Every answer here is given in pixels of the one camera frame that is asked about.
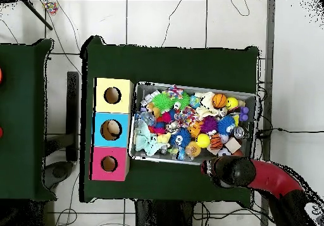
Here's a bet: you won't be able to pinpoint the wooden box with three holes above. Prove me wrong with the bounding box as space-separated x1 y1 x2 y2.
89 77 134 182

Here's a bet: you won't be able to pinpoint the black and white soccer ball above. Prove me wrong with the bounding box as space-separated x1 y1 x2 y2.
217 147 231 158

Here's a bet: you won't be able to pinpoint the plain yellow ball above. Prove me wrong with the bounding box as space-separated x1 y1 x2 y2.
195 134 211 149

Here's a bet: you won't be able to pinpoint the purple spiky ball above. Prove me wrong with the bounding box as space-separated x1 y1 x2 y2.
200 116 219 134

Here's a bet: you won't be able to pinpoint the yellow duck plush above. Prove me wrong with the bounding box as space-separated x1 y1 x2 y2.
156 132 172 144

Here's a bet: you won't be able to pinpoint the orange basketball toy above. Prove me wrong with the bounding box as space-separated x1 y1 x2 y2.
211 93 228 110

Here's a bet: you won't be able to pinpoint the yellow smiley face ball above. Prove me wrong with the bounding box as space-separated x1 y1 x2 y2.
225 96 239 110

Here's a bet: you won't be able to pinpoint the large green spiky ball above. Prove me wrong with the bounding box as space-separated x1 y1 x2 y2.
151 92 175 114

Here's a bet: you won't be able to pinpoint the brown bear plush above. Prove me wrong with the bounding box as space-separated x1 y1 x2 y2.
146 101 161 119

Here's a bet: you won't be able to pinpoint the black upright panel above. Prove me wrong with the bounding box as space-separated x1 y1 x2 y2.
66 71 80 162

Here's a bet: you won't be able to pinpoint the dark green side table cloth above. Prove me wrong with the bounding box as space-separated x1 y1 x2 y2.
0 38 57 201

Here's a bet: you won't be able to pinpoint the black rod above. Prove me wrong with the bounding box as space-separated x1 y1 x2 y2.
22 0 54 31

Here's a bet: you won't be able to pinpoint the wire mesh bin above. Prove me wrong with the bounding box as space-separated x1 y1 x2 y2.
128 81 258 166

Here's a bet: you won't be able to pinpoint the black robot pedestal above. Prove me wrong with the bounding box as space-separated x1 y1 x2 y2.
134 199 196 226

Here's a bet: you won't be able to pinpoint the black cable with connector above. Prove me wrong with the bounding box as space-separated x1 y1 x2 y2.
255 127 324 139

